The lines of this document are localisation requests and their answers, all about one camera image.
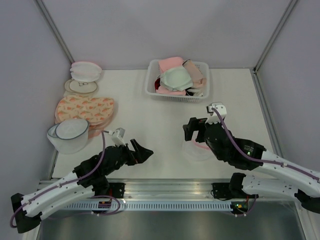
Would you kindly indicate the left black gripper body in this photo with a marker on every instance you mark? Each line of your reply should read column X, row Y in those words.
column 127, row 156

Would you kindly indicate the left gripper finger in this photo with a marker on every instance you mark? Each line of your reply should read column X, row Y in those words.
column 141, row 157
column 139, row 150

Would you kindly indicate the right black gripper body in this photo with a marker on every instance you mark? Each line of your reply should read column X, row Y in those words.
column 197, row 124

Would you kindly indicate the white mesh laundry bag pink zipper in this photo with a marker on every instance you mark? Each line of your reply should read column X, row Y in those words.
column 196, row 152

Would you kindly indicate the mint green bra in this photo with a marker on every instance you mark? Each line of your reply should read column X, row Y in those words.
column 176, row 79

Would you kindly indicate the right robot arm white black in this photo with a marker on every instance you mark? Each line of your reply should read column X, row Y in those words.
column 288, row 180

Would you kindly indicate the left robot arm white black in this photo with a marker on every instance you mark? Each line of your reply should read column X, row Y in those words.
column 87, row 180

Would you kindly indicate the pink laundry bag under stack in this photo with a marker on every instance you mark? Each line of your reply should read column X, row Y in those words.
column 95, row 130

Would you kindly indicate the white bra in basket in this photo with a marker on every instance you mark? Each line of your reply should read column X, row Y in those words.
column 195, row 92

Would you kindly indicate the carrot print laundry bag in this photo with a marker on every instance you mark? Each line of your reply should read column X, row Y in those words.
column 95, row 110

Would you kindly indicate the beige bra in basket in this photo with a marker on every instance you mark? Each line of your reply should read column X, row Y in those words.
column 196, row 75

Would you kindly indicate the grey-trimmed white mesh laundry bag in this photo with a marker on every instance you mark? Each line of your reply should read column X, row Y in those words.
column 69, row 136

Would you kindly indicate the dark red black bra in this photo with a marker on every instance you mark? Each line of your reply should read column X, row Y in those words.
column 157, row 85

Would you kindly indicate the pink bra in basket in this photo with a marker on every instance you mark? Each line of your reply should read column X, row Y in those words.
column 167, row 64

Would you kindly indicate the white plastic perforated basket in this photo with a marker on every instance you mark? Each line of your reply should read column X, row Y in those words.
column 153, row 73

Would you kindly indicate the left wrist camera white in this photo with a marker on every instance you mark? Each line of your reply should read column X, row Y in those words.
column 117, row 137

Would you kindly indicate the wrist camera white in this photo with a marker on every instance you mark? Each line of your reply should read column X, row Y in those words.
column 117, row 137
column 216, row 111

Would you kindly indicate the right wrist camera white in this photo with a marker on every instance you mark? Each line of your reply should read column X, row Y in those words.
column 216, row 111

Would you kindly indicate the white slotted cable duct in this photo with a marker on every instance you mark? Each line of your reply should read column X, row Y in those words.
column 151, row 206

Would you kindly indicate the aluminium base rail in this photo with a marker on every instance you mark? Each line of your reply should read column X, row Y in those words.
column 184, row 189

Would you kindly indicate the right aluminium frame post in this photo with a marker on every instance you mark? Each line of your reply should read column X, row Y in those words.
column 276, row 32

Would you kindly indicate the aluminium frame post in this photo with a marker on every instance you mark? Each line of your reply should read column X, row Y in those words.
column 54, row 29
column 276, row 32

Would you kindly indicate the left aluminium frame post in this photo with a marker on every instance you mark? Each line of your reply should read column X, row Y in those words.
column 54, row 29

